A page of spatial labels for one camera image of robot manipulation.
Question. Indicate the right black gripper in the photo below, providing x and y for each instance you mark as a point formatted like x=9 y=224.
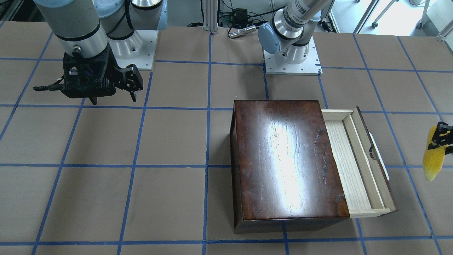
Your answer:
x=128 y=75

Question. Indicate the aluminium frame post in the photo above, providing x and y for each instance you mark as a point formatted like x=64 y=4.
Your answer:
x=210 y=16

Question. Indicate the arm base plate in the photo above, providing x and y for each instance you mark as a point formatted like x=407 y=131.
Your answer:
x=294 y=60
x=139 y=49

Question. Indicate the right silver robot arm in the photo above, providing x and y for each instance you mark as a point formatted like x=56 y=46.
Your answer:
x=101 y=40

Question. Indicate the black electronics box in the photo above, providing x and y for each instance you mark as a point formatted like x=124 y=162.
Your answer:
x=239 y=15

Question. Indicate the dark wooden drawer box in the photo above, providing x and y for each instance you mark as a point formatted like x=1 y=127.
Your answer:
x=284 y=173

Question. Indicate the yellow corn cob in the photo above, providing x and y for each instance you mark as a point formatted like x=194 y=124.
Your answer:
x=433 y=158

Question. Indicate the wooden drawer with white handle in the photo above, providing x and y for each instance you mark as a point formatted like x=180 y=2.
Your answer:
x=363 y=175

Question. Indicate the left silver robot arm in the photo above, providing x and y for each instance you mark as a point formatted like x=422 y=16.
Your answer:
x=286 y=29

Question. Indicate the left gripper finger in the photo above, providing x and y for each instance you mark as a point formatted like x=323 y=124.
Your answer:
x=442 y=136

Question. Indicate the silver metal cylinder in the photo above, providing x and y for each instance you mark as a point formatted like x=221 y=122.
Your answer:
x=242 y=32

